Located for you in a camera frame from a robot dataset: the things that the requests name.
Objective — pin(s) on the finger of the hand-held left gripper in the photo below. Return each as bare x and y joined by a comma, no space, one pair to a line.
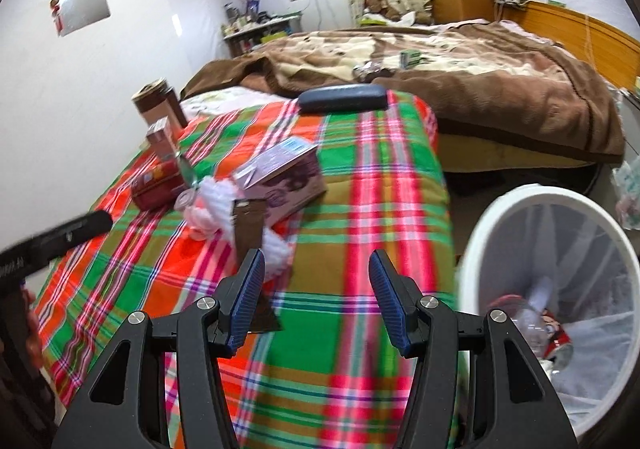
65,236

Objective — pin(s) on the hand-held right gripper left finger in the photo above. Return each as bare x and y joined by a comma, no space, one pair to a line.
247,299

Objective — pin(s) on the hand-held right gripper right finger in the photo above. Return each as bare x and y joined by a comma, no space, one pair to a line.
390,309

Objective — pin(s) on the brown snack wrapper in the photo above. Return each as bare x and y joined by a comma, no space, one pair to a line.
247,229

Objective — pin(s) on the white foam net sleeve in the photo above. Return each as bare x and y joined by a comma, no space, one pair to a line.
215,209

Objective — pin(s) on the white round trash bin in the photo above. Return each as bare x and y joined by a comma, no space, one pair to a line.
480,239

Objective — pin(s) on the clear plastic bottle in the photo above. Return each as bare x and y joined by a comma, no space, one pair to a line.
187,189

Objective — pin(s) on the purple drink carton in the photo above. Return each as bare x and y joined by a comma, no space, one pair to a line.
285,179

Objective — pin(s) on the pink milk carton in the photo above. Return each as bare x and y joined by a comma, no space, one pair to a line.
162,141

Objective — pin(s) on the person's left hand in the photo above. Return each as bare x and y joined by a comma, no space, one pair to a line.
34,329

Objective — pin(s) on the red green plaid tablecloth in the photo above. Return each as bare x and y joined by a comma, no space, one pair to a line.
350,179

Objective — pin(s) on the beige thermos mug brown lid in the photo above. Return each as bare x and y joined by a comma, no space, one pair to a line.
155,106

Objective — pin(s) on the white floral bed sheet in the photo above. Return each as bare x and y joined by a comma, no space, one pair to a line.
225,101

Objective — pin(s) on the dark blue glasses case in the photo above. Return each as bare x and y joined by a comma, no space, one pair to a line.
345,98

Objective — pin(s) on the red hanging ornament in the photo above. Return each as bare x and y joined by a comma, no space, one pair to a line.
56,14

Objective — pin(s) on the dark crumpled wrapper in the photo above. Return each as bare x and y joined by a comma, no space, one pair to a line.
372,70

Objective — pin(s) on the brown patterned blanket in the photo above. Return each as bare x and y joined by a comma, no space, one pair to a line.
500,94

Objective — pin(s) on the small green box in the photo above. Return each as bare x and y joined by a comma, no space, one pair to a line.
412,59

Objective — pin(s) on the green print plastic bag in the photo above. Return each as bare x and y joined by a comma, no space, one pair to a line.
627,194

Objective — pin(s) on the cluttered shelf desk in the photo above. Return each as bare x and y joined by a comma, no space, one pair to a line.
260,31

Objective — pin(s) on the brown teddy bear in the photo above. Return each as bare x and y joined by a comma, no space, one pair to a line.
380,4

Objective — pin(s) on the power strip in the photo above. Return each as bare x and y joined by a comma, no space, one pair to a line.
510,1

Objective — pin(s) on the wooden bed headboard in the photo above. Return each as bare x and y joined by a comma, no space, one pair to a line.
575,29

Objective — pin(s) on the square wall mirror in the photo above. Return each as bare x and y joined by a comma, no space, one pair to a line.
82,4

